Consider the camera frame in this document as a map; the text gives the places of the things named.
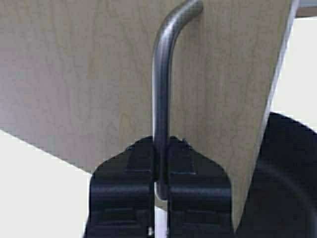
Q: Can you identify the dark grey cooking pot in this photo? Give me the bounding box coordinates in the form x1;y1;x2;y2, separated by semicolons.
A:
235;113;317;238

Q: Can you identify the wooden cabinet door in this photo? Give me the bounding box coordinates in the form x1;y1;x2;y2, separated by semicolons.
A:
0;0;299;227

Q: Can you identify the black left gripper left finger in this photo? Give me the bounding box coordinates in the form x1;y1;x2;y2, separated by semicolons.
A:
83;136;155;238

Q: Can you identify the metal cabinet handle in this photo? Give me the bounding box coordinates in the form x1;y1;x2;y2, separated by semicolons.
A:
152;0;204;201

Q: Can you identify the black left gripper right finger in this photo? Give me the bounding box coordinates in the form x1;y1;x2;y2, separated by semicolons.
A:
167;136;234;238

